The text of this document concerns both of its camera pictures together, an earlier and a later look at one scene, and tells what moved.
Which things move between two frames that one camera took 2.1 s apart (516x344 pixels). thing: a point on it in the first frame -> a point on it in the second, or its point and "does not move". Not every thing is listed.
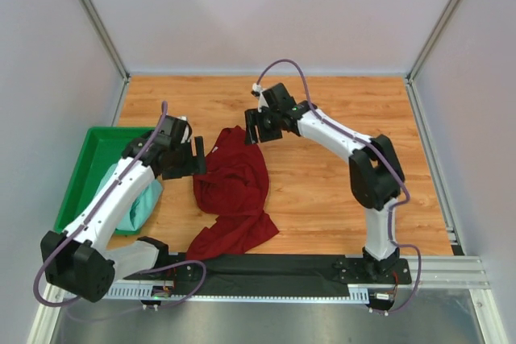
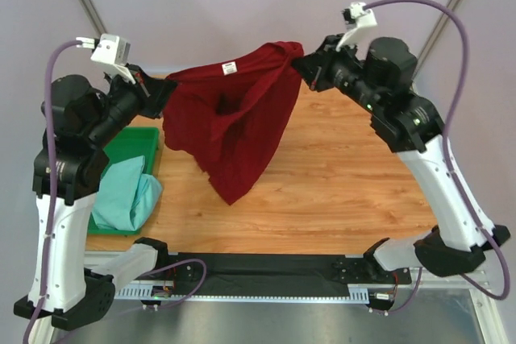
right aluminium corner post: (409, 80) does not move
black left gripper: (194, 165) -> (153, 92)
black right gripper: (251, 120) -> (314, 65)
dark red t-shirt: (234, 188) -> (230, 114)
